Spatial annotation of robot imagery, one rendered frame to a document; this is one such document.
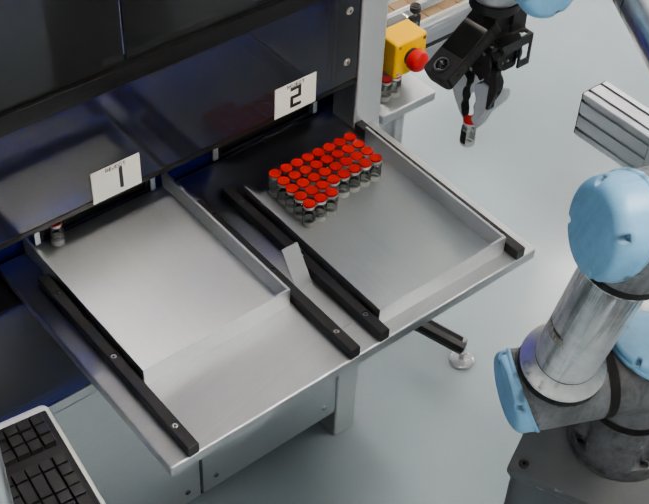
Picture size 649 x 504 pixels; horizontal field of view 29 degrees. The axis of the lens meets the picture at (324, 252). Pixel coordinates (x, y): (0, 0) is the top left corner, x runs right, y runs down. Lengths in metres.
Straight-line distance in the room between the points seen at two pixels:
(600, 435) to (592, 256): 0.52
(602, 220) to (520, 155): 2.25
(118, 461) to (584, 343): 1.10
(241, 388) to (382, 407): 1.14
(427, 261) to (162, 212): 0.44
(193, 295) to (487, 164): 1.76
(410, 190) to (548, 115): 1.69
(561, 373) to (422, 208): 0.54
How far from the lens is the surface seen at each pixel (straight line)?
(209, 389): 1.79
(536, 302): 3.18
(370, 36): 2.10
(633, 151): 2.89
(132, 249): 1.99
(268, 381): 1.80
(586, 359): 1.58
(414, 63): 2.17
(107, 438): 2.31
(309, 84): 2.06
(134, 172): 1.92
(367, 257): 1.97
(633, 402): 1.75
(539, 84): 3.86
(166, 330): 1.87
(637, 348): 1.72
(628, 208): 1.32
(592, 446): 1.85
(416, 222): 2.04
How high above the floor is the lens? 2.27
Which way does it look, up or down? 45 degrees down
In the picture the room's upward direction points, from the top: 3 degrees clockwise
